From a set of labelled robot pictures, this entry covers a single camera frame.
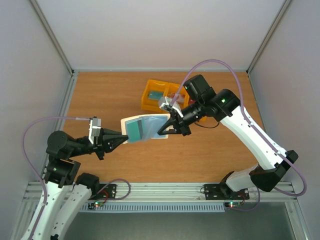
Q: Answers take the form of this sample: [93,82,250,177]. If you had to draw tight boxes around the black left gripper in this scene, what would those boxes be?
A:
[68,127,129,160]

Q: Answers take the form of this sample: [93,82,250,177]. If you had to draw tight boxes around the teal green credit card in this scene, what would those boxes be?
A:
[124,118,144,144]

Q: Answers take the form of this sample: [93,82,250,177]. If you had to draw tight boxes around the beige card holder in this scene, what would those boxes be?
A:
[120,113,170,144]

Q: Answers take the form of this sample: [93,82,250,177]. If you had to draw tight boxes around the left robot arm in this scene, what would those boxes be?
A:
[21,128,129,240]

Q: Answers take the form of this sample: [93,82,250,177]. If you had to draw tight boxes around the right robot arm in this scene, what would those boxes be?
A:
[157,74,298,198]

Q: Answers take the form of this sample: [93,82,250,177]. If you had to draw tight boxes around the green card in bin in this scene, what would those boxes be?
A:
[147,91,163,101]

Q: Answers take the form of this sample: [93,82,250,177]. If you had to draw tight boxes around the yellow plastic bin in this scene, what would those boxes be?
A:
[164,82,190,109]
[140,79,169,114]
[188,98,208,123]

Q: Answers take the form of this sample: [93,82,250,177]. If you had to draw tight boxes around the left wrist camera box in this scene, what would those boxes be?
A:
[88,116,102,145]

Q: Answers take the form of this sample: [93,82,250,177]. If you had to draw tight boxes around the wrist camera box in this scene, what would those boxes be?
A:
[158,96,184,118]
[88,116,102,145]

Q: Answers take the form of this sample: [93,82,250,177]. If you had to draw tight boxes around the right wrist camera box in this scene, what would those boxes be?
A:
[158,96,184,118]

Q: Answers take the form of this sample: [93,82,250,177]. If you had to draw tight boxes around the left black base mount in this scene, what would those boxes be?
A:
[89,183,117,201]

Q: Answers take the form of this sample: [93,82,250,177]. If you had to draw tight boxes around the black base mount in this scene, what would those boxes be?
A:
[200,183,250,201]
[89,183,117,201]

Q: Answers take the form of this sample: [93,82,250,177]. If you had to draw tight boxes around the aluminium front rail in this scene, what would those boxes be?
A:
[23,181,297,204]

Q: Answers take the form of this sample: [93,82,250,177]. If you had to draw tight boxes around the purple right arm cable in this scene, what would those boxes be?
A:
[171,59,308,196]

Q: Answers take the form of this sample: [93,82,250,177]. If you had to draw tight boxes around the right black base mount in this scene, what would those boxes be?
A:
[200,183,250,201]

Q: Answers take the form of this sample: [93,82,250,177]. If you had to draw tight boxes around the grey slotted cable duct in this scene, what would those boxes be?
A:
[79,202,225,214]

